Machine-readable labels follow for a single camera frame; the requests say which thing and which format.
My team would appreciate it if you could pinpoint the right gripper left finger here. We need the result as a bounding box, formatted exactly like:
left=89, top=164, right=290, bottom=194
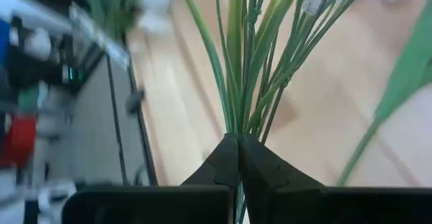
left=180, top=132, right=239, bottom=188

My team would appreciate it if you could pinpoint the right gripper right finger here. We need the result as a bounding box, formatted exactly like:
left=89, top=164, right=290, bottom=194
left=239, top=132, right=325, bottom=224

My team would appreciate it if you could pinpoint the white small blossom spray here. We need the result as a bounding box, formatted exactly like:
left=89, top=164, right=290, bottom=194
left=177, top=0, right=385, bottom=224

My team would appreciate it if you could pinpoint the black aluminium table frame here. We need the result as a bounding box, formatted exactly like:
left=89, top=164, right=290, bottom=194
left=106, top=53, right=159, bottom=187

